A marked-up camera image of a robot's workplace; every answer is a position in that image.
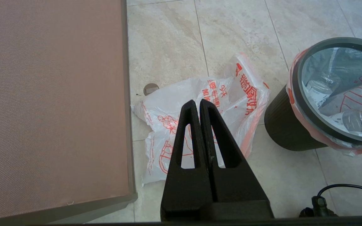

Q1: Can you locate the clear plastic bottle white label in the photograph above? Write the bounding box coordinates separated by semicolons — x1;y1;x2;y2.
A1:
306;72;342;107
341;108;362;133

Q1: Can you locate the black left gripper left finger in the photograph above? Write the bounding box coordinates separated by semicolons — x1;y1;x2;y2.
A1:
161;100;213;220

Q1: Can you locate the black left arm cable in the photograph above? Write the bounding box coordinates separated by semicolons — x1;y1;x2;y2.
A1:
300;184;362;218

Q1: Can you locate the grey bin rim ring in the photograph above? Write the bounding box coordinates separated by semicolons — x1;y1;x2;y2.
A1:
293;37;362;146

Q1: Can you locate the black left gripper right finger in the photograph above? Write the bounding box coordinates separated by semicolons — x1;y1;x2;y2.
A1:
200;99;274;220

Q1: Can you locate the used white red plastic bag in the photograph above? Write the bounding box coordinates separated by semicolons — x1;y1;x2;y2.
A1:
287;47;362;157

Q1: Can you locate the white red-print plastic bag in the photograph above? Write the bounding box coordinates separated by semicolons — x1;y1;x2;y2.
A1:
131;53;271;186

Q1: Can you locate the round grey floor plug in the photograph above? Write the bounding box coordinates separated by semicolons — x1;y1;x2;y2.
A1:
144;83;159;96

